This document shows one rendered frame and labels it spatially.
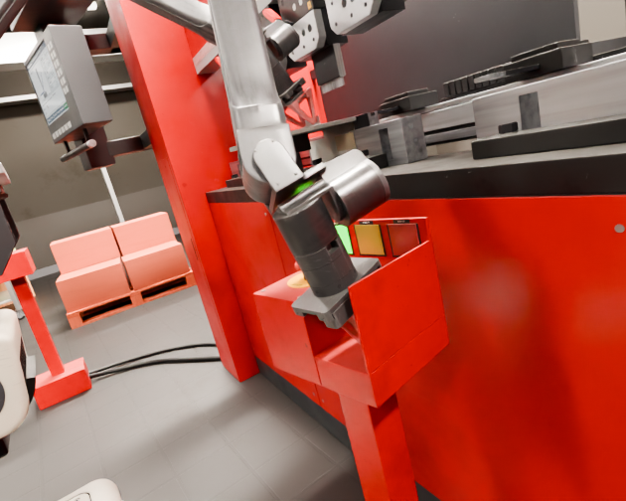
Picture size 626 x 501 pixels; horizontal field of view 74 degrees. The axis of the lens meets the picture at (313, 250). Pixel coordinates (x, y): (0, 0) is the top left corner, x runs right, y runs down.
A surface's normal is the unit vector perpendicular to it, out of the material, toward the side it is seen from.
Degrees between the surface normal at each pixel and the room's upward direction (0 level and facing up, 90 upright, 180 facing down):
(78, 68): 90
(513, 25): 90
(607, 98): 90
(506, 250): 90
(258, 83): 60
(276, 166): 66
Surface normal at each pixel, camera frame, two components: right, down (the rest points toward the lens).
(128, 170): 0.56, 0.07
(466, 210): -0.83, 0.32
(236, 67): 0.10, -0.21
